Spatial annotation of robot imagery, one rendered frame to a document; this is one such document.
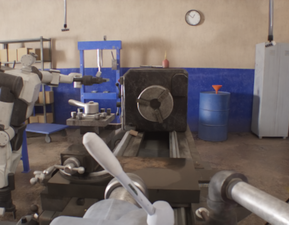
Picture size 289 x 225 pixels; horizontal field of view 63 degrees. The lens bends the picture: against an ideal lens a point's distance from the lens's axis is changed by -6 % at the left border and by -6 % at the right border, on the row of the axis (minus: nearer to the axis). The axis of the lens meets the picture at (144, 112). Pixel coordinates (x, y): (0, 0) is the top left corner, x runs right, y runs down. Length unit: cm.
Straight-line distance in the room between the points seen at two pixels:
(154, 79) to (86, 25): 379
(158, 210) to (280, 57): 497
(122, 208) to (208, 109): 434
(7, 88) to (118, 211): 107
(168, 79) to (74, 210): 132
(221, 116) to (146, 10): 258
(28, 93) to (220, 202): 130
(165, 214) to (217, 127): 445
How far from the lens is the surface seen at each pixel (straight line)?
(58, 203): 104
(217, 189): 28
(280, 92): 521
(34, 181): 115
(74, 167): 91
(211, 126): 471
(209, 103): 465
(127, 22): 538
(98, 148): 24
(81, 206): 92
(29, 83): 146
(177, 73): 194
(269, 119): 521
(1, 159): 148
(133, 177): 50
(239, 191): 26
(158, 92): 175
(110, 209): 38
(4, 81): 135
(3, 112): 138
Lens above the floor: 134
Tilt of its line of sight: 10 degrees down
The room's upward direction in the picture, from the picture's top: straight up
